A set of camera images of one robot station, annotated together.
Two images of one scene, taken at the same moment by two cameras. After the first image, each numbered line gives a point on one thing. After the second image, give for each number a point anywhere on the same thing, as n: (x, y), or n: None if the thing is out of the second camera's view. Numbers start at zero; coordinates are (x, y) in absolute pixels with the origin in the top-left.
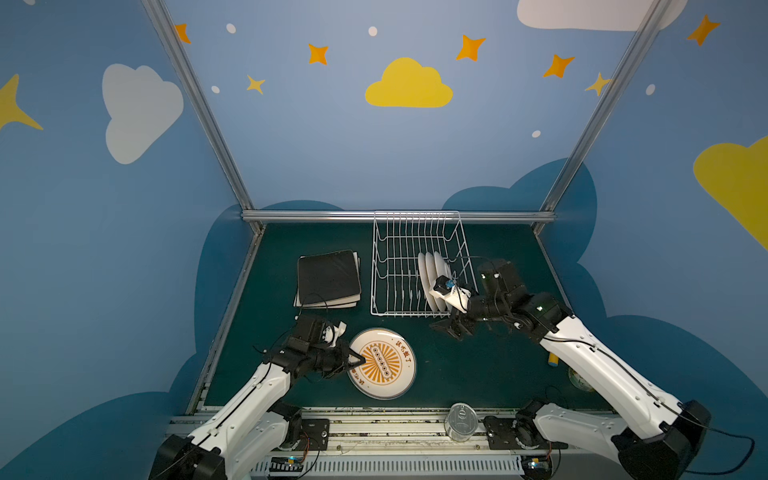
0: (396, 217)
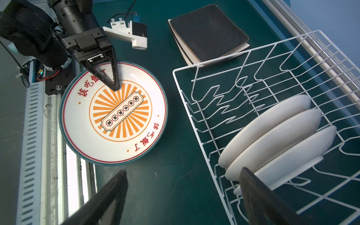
0: (348, 76)
